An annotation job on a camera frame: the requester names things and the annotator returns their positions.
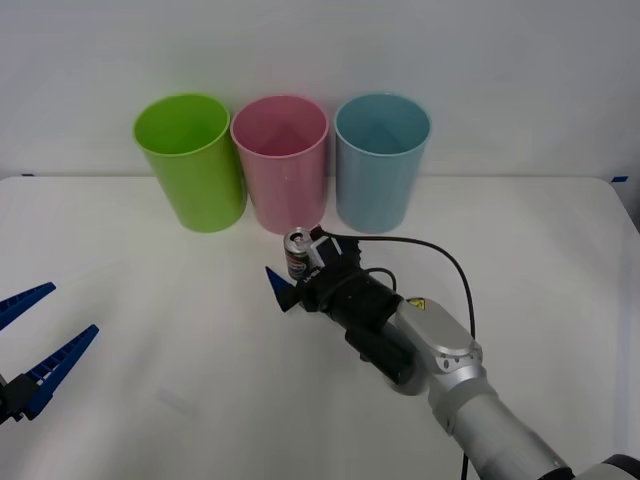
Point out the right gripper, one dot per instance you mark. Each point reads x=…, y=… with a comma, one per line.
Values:
x=327, y=287

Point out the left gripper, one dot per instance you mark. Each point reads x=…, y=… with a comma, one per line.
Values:
x=3, y=400

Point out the small dark drink can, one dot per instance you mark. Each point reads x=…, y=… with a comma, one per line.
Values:
x=295, y=257

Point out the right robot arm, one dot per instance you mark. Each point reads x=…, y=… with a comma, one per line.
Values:
x=450, y=350

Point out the pink plastic bin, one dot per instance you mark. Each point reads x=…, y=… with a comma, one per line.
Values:
x=285, y=195

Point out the green plastic bin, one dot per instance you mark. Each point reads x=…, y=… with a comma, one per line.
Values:
x=200, y=190

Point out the pale blue plastic bin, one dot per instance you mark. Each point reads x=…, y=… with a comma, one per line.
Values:
x=375, y=195

